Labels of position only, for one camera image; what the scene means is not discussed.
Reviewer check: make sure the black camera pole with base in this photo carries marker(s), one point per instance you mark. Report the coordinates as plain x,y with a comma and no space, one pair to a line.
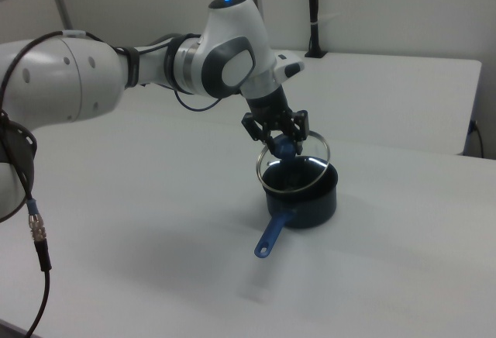
313,4

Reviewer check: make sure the white side table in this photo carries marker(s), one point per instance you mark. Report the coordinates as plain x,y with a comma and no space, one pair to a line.
387,94

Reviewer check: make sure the glass lid with blue knob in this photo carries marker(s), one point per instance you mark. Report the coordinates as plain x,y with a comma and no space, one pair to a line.
283,148

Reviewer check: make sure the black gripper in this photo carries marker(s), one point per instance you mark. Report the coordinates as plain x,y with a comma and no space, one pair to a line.
269,105

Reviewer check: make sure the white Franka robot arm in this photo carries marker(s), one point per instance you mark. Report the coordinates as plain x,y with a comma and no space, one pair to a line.
232,43

